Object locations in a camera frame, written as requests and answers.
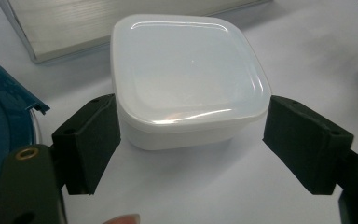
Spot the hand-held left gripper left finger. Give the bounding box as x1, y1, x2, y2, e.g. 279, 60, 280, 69
51, 93, 121, 196

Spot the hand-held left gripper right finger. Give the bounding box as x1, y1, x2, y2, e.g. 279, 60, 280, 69
262, 94, 354, 196

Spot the round container with blue lid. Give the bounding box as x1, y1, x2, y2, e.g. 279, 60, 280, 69
0, 55, 50, 188

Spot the white square lidded container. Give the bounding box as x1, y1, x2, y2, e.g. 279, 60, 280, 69
110, 13, 273, 152

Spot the white wire shelf rack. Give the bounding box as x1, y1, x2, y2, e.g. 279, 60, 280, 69
0, 0, 273, 64

